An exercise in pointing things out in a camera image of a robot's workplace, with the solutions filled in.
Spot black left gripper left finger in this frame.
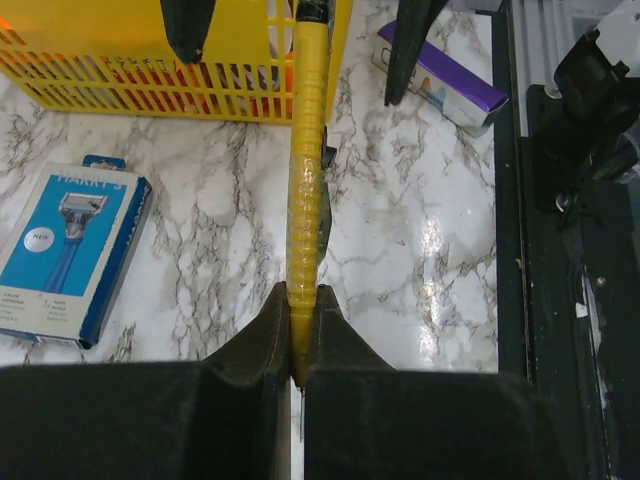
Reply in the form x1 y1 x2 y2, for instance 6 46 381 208
1 284 291 479

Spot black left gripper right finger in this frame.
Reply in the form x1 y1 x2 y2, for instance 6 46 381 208
304 285 565 479

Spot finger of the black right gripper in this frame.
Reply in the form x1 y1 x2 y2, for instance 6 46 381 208
160 0 216 64
384 0 445 106

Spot yellow utility knife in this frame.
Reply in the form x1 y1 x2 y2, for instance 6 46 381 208
285 0 334 441

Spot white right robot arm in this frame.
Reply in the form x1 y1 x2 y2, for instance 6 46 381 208
160 1 639 225

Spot orange snack box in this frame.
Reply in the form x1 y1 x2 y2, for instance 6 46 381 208
1 21 293 121

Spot purple white box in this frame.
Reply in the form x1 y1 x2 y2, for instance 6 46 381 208
370 20 510 139

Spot blue razor box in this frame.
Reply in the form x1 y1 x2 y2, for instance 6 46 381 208
1 155 152 350

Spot yellow plastic basket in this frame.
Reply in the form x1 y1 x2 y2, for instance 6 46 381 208
0 0 354 126

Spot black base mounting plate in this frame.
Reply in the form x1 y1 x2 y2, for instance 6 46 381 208
492 1 639 479

